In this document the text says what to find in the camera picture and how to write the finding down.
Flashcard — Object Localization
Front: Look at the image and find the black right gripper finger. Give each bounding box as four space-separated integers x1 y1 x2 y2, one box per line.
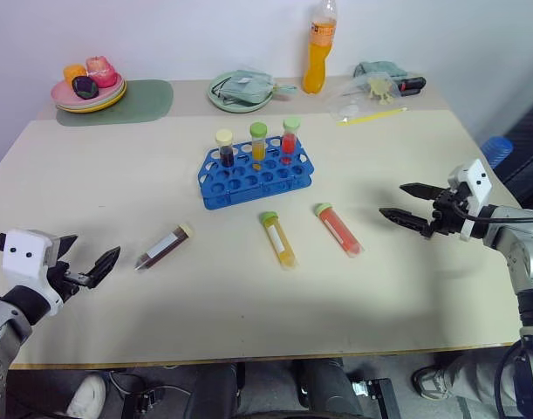
379 207 434 239
399 182 447 203

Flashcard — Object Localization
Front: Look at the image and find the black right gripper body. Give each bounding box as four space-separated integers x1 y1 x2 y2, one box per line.
429 187 471 239

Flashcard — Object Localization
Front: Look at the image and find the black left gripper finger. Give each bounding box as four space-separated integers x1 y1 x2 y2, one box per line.
56 234 79 264
85 245 122 290

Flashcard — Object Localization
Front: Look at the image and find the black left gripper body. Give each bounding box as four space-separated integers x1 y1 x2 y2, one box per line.
46 260 96 303

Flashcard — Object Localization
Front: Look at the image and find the dark liquid tube cream cap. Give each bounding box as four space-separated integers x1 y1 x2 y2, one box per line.
215 129 237 168
133 223 195 272

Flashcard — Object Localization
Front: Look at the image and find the red liquid tube green cap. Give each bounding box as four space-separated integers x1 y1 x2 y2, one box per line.
281 117 303 155
312 202 366 259

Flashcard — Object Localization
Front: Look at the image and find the yellow liquid tube green cap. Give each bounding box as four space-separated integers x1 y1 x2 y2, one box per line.
249 122 268 161
257 210 301 271

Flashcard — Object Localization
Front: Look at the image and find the blue test tube rack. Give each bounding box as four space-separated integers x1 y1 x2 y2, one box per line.
197 135 314 211

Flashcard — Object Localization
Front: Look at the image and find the blue ribbed cap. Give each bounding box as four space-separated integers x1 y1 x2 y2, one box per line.
480 135 515 169

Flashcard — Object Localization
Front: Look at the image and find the yellow stick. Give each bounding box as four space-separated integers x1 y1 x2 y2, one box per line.
336 106 409 127

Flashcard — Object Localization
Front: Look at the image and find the black chair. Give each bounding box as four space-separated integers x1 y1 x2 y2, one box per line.
487 93 533 211

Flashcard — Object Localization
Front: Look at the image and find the black and red tool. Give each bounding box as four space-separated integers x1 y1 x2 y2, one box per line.
396 76 427 98

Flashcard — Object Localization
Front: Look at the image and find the pale yellow toy figure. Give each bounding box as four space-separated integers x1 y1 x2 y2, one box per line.
366 77 396 106

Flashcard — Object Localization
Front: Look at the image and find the clear plastic bag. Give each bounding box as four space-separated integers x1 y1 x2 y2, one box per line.
326 72 407 124

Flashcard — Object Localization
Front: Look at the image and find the white shoe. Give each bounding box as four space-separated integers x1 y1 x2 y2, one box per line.
65 374 108 418

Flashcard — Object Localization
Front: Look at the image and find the yellow plate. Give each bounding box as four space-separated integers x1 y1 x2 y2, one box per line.
54 80 129 115

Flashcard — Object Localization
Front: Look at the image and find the pink plate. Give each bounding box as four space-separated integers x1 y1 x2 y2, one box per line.
50 72 126 108

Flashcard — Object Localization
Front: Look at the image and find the dark purple toy fruit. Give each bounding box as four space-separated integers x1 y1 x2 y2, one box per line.
72 75 101 100

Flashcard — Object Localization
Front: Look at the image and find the grey sneaker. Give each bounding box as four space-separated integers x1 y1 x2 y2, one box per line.
411 364 454 401

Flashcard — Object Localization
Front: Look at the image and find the green oval placemat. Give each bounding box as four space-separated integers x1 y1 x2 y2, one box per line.
55 79 174 128

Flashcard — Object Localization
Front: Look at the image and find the orange soda plastic bottle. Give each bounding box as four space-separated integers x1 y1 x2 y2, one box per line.
302 0 340 95

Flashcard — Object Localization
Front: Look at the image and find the grey trouser leg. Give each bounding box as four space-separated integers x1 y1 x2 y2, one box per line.
440 347 518 419

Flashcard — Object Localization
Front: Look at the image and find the dark rounded leg shape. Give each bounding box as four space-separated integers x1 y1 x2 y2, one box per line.
290 357 364 419
183 361 246 419

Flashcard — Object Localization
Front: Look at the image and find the orange toy fruit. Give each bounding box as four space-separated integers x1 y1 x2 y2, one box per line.
62 64 89 86

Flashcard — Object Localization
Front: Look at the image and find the pink toy apple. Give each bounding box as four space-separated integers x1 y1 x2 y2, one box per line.
85 55 120 89

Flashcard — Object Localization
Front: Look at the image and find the black box with buckle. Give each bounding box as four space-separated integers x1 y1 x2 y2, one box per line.
351 376 401 419

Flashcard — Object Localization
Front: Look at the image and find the pale green plate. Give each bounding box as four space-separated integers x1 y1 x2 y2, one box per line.
207 71 277 113

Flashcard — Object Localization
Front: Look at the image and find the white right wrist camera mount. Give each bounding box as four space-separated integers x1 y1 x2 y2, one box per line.
447 158 494 242

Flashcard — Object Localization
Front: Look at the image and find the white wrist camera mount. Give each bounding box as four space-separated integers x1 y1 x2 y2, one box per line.
447 158 494 242
1 229 78 318

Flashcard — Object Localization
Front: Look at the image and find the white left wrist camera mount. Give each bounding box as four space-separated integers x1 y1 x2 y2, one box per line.
1 229 78 318

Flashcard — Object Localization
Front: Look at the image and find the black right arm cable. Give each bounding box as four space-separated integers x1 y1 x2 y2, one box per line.
449 201 533 224

